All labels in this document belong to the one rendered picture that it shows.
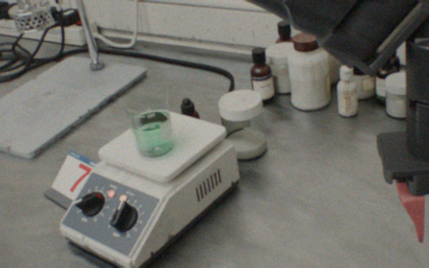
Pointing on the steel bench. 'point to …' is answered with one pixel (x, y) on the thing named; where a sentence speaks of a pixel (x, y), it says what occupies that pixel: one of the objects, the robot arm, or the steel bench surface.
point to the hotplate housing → (167, 203)
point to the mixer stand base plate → (52, 105)
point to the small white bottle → (347, 93)
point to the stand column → (89, 37)
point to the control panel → (132, 196)
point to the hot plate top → (218, 133)
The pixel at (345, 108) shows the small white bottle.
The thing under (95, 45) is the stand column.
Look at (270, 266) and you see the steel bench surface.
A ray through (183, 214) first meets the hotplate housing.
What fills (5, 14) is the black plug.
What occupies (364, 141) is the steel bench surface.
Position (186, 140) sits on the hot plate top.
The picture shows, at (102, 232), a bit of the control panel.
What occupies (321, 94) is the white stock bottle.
